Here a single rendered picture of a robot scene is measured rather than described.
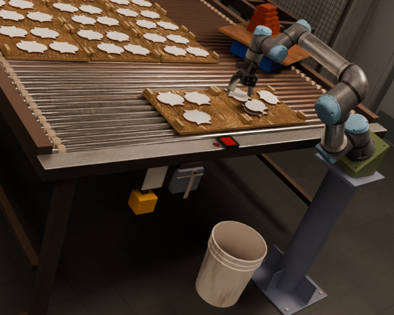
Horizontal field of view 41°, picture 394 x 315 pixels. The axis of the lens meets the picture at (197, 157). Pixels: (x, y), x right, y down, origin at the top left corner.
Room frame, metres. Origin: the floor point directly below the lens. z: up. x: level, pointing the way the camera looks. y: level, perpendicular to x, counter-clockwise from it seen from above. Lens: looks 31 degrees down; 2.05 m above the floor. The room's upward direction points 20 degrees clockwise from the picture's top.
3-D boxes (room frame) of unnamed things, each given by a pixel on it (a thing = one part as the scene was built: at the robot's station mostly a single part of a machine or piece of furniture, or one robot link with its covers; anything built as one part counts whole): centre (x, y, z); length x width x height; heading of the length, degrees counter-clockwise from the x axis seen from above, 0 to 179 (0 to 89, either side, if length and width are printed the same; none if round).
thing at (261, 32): (2.34, -0.09, 1.34); 0.09 x 0.08 x 0.11; 44
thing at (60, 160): (2.23, -0.23, 0.88); 2.08 x 0.08 x 0.06; 135
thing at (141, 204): (1.82, 0.15, 0.74); 0.09 x 0.08 x 0.24; 135
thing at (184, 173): (1.95, 0.03, 0.77); 0.14 x 0.11 x 0.18; 135
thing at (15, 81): (2.63, 0.18, 0.90); 1.95 x 0.05 x 0.05; 135
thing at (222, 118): (2.28, 0.08, 0.93); 0.41 x 0.35 x 0.02; 135
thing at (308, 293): (2.41, -0.74, 0.43); 0.38 x 0.38 x 0.87; 49
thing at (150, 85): (2.60, 0.14, 0.90); 1.95 x 0.05 x 0.05; 135
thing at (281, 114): (2.58, -0.21, 0.93); 0.41 x 0.35 x 0.02; 134
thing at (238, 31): (3.39, -0.18, 1.03); 0.50 x 0.50 x 0.02; 66
